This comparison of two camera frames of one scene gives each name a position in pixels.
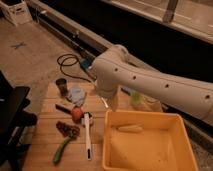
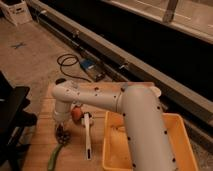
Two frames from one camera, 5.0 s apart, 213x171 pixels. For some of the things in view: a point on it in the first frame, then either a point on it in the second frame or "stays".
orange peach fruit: [77, 114] stays
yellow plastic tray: [163, 144] stays
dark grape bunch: [69, 130] to [63, 137]
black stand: [13, 119] stays
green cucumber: [60, 150] to [53, 156]
